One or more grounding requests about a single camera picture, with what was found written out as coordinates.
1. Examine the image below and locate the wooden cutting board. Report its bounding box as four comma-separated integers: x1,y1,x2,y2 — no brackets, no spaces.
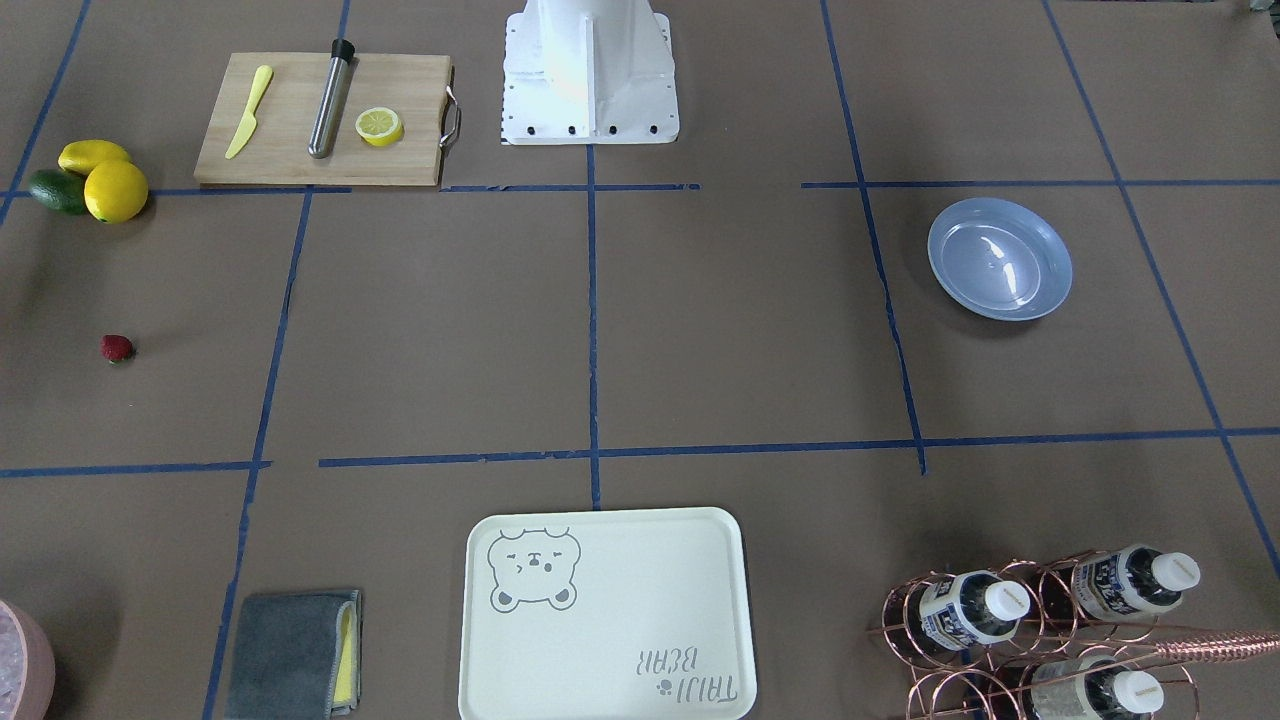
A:
195,53,457,187

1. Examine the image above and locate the grey yellow folded cloth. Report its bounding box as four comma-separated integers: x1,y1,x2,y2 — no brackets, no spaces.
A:
224,588,364,719

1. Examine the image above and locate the yellow plastic knife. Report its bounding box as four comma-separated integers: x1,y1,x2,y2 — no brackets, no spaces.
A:
224,64,274,160

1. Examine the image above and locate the copper wire bottle rack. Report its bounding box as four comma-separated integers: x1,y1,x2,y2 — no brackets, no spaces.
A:
869,550,1277,719

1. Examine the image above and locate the yellow lemon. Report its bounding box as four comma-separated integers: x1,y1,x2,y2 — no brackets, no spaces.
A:
58,138,132,177
84,160,150,224

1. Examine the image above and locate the half lemon slice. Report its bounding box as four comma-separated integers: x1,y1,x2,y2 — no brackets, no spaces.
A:
355,106,404,149

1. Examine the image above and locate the yellow lemon back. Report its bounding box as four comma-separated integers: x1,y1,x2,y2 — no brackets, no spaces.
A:
58,138,132,177

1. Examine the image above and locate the yellow lemon front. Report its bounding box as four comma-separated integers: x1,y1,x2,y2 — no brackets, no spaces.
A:
84,160,150,224

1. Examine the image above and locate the bottle white cap bottom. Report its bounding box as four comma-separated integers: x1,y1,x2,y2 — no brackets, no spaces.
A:
1024,656,1166,719

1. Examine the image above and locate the pink ice bowl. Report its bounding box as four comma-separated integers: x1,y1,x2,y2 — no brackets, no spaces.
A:
1,600,56,719

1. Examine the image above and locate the cream bear tray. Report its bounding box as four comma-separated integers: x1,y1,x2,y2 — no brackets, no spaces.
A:
458,507,758,719

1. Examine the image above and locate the steel muddler black tip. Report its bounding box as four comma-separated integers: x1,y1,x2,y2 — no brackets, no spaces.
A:
307,37,355,159

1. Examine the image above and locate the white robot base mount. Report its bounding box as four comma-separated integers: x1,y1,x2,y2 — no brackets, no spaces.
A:
500,1,681,146

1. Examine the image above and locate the red strawberry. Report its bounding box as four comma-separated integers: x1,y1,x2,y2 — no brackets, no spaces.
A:
99,334,136,364

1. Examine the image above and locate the green avocado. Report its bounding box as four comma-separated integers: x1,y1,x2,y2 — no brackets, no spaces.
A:
28,169,88,217

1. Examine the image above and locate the blue plastic plate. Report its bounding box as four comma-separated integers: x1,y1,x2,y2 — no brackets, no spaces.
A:
925,197,1074,322

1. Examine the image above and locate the bottle white cap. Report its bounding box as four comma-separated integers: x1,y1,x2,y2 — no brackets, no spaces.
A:
1024,656,1166,719
1069,544,1202,623
908,570,1032,653

